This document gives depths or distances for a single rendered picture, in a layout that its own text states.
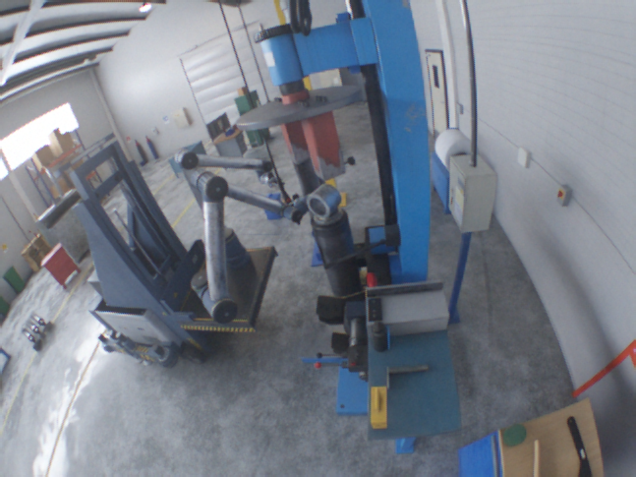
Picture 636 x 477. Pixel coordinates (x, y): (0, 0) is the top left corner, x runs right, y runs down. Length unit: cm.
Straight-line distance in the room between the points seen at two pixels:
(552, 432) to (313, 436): 175
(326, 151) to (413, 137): 38
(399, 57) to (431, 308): 112
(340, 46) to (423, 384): 148
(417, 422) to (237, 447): 177
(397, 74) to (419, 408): 138
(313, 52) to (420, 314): 125
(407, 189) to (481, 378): 181
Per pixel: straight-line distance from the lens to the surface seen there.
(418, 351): 138
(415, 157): 123
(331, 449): 236
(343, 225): 144
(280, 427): 251
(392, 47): 112
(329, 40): 115
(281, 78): 117
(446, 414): 129
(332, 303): 166
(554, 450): 159
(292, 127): 140
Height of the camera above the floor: 230
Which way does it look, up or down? 38 degrees down
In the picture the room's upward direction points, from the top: 17 degrees counter-clockwise
